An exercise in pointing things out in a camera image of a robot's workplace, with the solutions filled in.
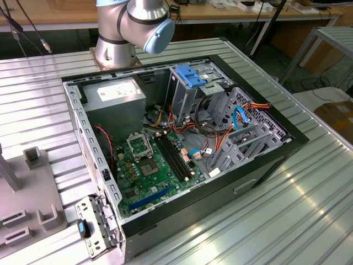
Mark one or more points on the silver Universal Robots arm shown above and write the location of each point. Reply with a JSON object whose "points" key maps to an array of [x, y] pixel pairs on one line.
{"points": [[115, 49]]}

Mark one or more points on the grey metal disk bay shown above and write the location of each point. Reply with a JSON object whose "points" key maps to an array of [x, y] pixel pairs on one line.
{"points": [[234, 153]]}

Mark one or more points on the black RAM slot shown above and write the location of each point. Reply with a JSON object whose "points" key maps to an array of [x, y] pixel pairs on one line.
{"points": [[178, 158], [175, 158], [168, 158], [171, 158]]}

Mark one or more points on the grey metal optical drive cage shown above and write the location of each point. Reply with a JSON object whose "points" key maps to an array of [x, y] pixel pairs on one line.
{"points": [[182, 99]]}

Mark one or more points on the CPU socket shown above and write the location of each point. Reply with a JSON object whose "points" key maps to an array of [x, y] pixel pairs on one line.
{"points": [[147, 168]]}

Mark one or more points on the blue plastic drive cage latch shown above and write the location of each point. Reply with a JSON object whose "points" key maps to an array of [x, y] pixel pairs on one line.
{"points": [[190, 76]]}

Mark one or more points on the green motherboard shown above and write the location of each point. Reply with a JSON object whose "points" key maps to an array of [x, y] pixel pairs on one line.
{"points": [[149, 190]]}

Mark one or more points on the grey power supply unit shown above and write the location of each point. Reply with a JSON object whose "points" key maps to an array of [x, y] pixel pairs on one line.
{"points": [[115, 110]]}

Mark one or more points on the blue expansion slot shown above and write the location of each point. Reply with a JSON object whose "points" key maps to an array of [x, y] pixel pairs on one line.
{"points": [[150, 196]]}

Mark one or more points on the black open PC case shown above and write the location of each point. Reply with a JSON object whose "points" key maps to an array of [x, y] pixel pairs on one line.
{"points": [[193, 209]]}

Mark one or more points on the small white cardboard box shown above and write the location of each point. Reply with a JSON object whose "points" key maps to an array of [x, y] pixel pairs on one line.
{"points": [[261, 7]]}

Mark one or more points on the grey parts rack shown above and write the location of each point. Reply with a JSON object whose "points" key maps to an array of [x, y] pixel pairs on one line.
{"points": [[27, 187]]}

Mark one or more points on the brown cardboard box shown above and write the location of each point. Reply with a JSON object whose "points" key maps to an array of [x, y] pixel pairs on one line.
{"points": [[335, 110]]}

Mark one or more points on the square brown base plate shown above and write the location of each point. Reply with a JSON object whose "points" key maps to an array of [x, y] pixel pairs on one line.
{"points": [[93, 53]]}

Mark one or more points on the silver hinged slot bracket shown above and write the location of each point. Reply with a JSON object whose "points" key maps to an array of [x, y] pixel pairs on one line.
{"points": [[85, 205]]}

